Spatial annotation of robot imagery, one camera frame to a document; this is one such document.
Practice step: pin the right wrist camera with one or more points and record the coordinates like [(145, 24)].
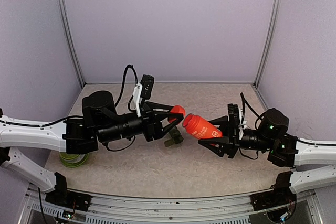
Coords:
[(235, 118)]

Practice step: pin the right aluminium frame post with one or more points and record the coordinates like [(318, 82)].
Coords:
[(268, 42)]

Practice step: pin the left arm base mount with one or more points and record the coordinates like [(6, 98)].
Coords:
[(72, 200)]

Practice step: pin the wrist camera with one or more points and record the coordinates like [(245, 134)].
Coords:
[(141, 92), (235, 118)]

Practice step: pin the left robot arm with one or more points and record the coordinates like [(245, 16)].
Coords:
[(80, 135)]

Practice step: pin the red pill bottle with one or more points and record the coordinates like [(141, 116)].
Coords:
[(200, 128)]

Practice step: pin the green weekly pill organizer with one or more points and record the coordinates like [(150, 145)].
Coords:
[(175, 137)]

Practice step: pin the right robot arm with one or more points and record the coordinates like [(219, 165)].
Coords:
[(312, 163)]

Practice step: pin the front aluminium rail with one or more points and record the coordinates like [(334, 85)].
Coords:
[(121, 209)]

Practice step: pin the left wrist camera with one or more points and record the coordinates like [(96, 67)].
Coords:
[(141, 92)]

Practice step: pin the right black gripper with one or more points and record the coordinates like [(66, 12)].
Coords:
[(230, 144)]

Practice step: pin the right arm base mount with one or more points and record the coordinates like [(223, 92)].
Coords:
[(272, 198)]

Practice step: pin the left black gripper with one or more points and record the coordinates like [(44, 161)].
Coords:
[(151, 120)]

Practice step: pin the left aluminium frame post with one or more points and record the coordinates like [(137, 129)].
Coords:
[(70, 43)]

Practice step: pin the aluminium frame post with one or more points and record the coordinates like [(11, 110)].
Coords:
[(268, 42), (70, 43)]

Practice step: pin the green plate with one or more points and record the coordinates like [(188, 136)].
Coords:
[(73, 160)]

